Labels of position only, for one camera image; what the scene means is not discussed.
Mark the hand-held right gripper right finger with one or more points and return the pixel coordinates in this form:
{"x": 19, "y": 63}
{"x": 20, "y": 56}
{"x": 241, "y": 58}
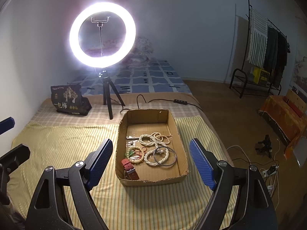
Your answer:
{"x": 201, "y": 165}

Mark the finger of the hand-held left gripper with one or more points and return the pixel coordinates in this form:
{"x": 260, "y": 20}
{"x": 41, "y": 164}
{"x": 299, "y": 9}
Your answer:
{"x": 7, "y": 124}
{"x": 19, "y": 153}

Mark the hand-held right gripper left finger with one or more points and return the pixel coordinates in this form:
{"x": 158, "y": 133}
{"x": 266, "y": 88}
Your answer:
{"x": 100, "y": 163}

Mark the thin black bangle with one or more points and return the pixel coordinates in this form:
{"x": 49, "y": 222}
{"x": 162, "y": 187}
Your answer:
{"x": 175, "y": 157}

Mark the cardboard box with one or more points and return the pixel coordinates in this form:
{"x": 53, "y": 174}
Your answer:
{"x": 148, "y": 117}

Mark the small silver jewelry piece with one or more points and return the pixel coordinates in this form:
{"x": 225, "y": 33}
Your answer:
{"x": 132, "y": 140}

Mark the yellow striped blanket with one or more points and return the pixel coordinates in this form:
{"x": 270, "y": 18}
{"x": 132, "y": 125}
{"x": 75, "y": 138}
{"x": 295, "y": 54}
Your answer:
{"x": 72, "y": 143}

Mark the beige plaid sheet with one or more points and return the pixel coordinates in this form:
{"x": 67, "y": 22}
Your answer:
{"x": 72, "y": 122}

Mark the black tool on floor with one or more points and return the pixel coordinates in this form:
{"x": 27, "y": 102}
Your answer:
{"x": 263, "y": 145}

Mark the black printed bag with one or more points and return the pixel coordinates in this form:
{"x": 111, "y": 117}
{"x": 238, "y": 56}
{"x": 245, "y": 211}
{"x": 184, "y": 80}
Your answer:
{"x": 69, "y": 100}

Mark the white power strip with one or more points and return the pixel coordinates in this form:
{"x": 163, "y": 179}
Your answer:
{"x": 269, "y": 170}

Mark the black tripod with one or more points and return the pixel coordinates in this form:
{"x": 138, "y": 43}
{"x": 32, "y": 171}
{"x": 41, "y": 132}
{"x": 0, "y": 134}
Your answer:
{"x": 107, "y": 93}

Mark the orange covered bench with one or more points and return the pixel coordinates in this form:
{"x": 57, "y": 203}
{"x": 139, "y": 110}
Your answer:
{"x": 278, "y": 115}

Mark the black metal clothes rack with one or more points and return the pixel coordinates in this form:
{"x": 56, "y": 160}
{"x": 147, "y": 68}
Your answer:
{"x": 236, "y": 79}

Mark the blue patterned blanket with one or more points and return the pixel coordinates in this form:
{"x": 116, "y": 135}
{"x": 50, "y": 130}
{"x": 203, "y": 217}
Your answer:
{"x": 153, "y": 76}

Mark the wooden board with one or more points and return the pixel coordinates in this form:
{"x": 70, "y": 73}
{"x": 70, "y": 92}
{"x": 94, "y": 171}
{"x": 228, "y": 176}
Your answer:
{"x": 298, "y": 100}

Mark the patterned pillow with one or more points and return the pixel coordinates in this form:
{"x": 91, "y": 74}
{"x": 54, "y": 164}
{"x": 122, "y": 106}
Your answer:
{"x": 141, "y": 48}

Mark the black garment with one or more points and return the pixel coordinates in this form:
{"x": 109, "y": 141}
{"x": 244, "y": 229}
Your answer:
{"x": 280, "y": 62}

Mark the dark green garment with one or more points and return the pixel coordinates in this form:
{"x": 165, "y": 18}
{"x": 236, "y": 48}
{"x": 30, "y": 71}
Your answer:
{"x": 271, "y": 50}

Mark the phone holder clamp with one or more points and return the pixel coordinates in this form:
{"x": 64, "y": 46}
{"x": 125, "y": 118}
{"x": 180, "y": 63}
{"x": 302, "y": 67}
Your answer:
{"x": 100, "y": 20}

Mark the striped towel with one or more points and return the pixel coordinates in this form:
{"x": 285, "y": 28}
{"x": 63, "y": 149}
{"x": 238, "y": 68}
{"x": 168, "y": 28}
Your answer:
{"x": 257, "y": 36}

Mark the wall poster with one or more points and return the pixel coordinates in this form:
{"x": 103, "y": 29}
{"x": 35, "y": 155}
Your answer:
{"x": 299, "y": 74}

